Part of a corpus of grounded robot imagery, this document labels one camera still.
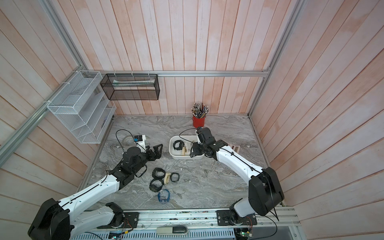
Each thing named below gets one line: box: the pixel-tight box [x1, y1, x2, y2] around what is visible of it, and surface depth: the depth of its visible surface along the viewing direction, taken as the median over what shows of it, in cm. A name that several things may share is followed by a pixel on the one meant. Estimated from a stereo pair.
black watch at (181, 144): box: [173, 140, 185, 151], surface depth 100 cm
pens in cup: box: [190, 102, 209, 119], surface depth 103 cm
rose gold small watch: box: [184, 142, 191, 153], surface depth 98 cm
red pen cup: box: [191, 115, 206, 128], surface depth 112 cm
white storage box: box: [169, 135, 205, 160], surface depth 100 cm
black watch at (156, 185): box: [149, 178, 164, 193], surface depth 86 cm
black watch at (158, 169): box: [151, 167, 166, 179], surface depth 88 cm
